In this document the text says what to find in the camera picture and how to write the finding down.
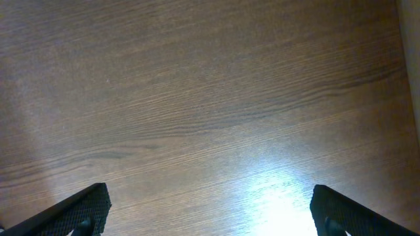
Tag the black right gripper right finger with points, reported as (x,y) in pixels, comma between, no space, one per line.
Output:
(335,214)

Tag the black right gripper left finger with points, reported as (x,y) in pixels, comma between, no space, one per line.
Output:
(83,213)

